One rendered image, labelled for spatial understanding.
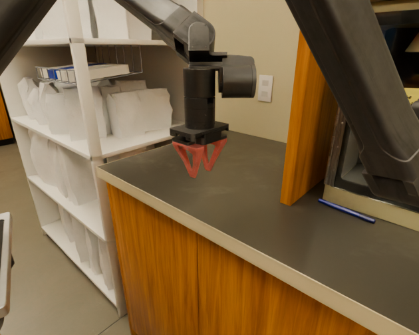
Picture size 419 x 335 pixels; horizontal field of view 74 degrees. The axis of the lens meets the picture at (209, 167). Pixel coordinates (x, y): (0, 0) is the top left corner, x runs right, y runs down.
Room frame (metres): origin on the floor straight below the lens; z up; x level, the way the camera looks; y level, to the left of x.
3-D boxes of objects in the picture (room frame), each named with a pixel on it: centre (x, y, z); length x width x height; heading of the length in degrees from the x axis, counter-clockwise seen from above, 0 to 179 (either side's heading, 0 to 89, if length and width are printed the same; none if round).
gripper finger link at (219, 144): (0.52, 0.01, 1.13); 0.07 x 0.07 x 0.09; 48
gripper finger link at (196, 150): (0.51, 0.02, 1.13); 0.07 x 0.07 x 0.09; 48
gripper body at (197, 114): (0.52, 0.02, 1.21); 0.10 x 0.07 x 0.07; 138
